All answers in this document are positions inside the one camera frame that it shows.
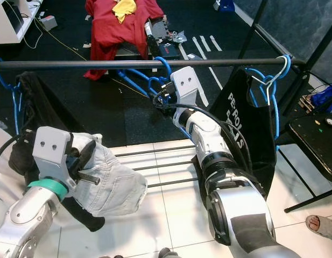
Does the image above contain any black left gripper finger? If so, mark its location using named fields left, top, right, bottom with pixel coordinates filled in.
left=79, top=141, right=96, bottom=168

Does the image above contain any light blue denim garment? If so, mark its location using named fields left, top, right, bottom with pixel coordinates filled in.
left=69, top=132, right=147, bottom=218

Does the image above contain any green tape wrist band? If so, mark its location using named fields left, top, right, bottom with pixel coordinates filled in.
left=27, top=179, right=68, bottom=200

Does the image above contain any black equipment case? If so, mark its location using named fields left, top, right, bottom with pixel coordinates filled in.
left=144, top=19, right=180, bottom=59

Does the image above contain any crumpled silver foil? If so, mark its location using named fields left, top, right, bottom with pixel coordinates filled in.
left=168, top=31, right=187, bottom=44

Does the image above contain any red draped cloth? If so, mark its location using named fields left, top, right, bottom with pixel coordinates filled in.
left=84, top=0, right=164, bottom=80

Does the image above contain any black rack bottom shelf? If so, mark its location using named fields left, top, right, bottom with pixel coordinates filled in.
left=112, top=142, right=202, bottom=189

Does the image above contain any black shirt with white print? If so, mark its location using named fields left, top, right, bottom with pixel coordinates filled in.
left=193, top=67, right=278, bottom=197

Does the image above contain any yellow cloth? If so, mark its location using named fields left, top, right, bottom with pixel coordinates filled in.
left=112, top=0, right=138, bottom=23

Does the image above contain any small blue box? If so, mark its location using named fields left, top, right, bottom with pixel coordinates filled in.
left=214, top=0, right=235, bottom=12

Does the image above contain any grey robot right foot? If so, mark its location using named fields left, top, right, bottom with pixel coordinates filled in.
left=158, top=247, right=183, bottom=258

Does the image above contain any small grey adapter box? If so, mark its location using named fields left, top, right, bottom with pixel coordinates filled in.
left=39, top=16, right=59, bottom=30

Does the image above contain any black side table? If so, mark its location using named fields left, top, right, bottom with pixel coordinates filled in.
left=287, top=113, right=332, bottom=183

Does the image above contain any blue plastic item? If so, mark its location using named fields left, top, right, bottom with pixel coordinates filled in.
left=310, top=81, right=332, bottom=113

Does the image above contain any person's foot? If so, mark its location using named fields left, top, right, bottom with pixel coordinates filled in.
left=306, top=215, right=332, bottom=242

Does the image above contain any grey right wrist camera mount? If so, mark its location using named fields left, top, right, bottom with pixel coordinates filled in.
left=171, top=66, right=204, bottom=105

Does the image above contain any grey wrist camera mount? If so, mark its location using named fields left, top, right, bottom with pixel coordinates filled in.
left=171, top=66, right=204, bottom=105
left=34, top=126, right=75, bottom=186

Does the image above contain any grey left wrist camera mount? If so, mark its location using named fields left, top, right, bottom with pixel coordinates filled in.
left=34, top=126, right=75, bottom=186

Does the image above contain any thin yellow floor cable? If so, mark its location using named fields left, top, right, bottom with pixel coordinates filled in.
left=37, top=21, right=154, bottom=96

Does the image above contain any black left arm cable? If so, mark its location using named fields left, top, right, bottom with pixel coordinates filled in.
left=0, top=137, right=37, bottom=164

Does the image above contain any black rack top rail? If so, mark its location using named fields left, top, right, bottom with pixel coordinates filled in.
left=0, top=58, right=307, bottom=73

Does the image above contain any white wire hanger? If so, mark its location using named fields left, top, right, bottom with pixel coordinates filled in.
left=249, top=55, right=290, bottom=100

